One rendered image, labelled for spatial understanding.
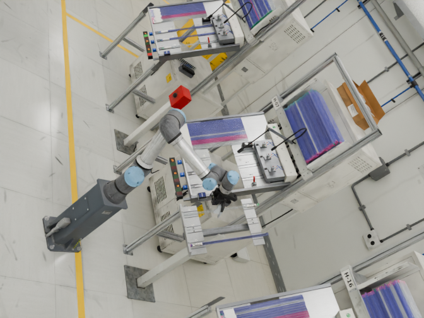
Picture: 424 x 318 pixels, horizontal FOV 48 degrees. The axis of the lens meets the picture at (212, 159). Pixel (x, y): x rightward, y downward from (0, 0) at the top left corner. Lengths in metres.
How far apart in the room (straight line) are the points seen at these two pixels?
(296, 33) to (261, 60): 0.39
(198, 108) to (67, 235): 2.09
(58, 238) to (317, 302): 1.65
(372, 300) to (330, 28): 3.67
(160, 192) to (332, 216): 1.79
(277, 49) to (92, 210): 2.32
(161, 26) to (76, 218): 2.11
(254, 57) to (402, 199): 1.84
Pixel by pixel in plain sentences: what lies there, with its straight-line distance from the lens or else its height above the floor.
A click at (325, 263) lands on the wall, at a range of 4.82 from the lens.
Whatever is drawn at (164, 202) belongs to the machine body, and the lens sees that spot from 3.93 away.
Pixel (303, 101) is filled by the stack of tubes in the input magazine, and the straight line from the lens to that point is 3.53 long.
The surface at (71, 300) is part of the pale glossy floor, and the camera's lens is 3.20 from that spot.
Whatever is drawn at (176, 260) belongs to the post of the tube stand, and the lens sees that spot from 3.32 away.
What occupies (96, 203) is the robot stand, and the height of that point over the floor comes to 0.48.
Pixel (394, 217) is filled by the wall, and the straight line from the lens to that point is 4.61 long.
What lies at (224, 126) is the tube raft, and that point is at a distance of 3.66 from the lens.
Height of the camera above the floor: 2.42
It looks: 27 degrees down
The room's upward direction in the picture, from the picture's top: 53 degrees clockwise
